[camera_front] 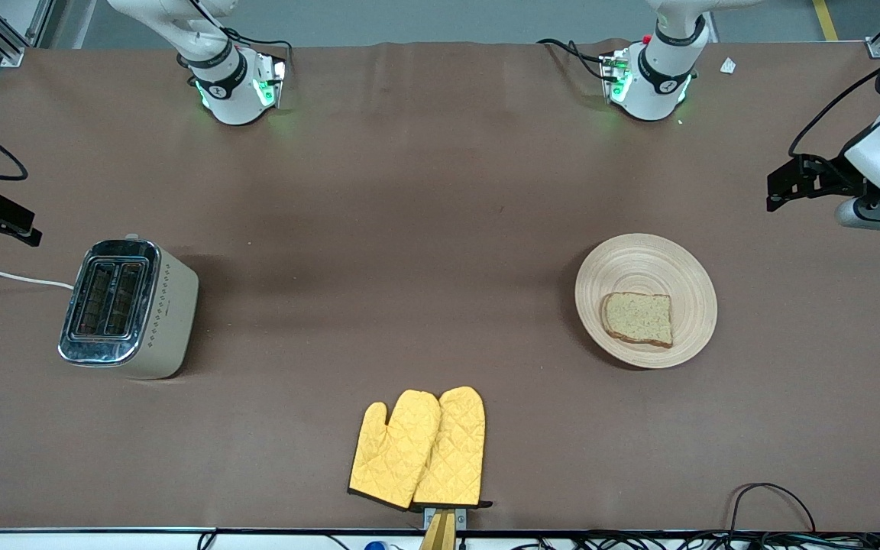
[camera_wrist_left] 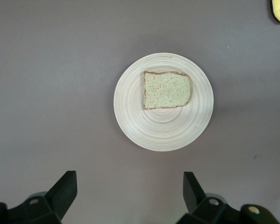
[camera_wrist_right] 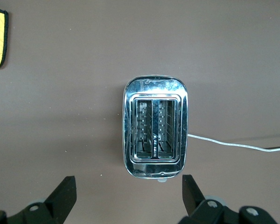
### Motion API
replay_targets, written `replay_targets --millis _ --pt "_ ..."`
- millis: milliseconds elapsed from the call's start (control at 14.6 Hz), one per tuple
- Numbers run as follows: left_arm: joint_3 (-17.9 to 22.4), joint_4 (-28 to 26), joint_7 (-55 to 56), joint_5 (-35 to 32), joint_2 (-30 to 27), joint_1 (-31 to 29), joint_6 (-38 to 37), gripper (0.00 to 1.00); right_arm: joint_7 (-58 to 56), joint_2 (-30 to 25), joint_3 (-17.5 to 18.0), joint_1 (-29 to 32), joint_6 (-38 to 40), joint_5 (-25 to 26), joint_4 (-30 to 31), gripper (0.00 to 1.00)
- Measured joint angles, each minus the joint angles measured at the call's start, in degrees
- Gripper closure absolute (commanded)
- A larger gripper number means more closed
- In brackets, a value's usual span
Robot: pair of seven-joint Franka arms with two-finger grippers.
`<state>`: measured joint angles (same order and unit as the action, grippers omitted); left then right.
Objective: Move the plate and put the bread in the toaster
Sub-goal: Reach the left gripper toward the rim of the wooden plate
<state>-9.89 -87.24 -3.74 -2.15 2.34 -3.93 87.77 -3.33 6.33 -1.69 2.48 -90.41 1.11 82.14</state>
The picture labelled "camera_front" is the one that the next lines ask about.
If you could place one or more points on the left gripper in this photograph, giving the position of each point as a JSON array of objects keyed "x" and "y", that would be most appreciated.
[{"x": 829, "y": 175}]

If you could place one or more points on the round wooden plate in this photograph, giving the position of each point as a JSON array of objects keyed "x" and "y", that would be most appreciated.
[{"x": 646, "y": 263}]

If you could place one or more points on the slice of brown bread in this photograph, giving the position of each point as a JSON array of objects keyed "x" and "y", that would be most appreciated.
[{"x": 638, "y": 318}]

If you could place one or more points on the cream and chrome toaster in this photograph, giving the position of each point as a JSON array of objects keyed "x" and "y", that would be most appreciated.
[{"x": 134, "y": 313}]

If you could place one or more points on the small white paper scrap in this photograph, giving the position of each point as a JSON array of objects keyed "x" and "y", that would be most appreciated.
[{"x": 728, "y": 66}]

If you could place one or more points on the brown table cover sheet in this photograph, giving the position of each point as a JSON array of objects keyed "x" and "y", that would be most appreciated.
[{"x": 448, "y": 191}]

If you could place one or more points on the yellow quilted oven mitt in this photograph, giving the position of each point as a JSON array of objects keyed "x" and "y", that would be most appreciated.
[
  {"x": 455, "y": 451},
  {"x": 394, "y": 451}
]

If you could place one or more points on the small metal bracket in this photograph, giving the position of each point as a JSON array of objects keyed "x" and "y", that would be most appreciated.
[{"x": 459, "y": 518}]

